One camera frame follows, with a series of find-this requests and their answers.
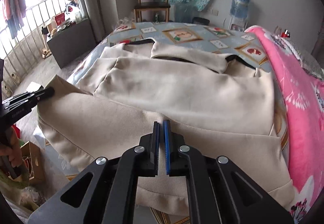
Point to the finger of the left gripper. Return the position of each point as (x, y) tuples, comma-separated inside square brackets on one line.
[(44, 93)]

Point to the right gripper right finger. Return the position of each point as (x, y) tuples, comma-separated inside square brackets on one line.
[(218, 190)]

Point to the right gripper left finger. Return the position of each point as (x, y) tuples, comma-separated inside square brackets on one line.
[(105, 191)]

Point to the cream jacket with black trim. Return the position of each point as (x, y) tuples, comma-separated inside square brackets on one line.
[(164, 107)]

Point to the hanging clothes on balcony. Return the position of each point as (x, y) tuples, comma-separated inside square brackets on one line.
[(13, 12)]

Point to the person's left hand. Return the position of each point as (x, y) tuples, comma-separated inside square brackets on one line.
[(13, 152)]

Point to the dark grey cabinet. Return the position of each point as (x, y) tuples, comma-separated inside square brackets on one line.
[(68, 44)]

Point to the small cardboard box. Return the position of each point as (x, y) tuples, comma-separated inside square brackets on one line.
[(31, 155)]

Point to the white plastic bag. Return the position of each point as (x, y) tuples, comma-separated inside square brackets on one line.
[(128, 22)]

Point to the pink floral blanket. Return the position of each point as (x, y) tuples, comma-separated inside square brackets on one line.
[(303, 98)]

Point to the patterned blue bed sheet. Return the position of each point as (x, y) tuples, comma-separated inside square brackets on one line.
[(182, 36)]

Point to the grey lace cloth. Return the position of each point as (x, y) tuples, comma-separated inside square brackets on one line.
[(305, 59)]

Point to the empty water jug on floor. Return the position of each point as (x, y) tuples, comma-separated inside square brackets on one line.
[(184, 12)]

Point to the white water dispenser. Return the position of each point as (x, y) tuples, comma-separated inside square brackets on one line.
[(238, 24)]

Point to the black rice cooker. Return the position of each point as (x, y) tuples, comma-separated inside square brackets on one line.
[(200, 21)]

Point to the red lighter bottle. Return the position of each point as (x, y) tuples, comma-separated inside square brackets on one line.
[(285, 34)]

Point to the blue water jug on dispenser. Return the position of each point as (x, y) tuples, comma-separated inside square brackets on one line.
[(239, 8)]

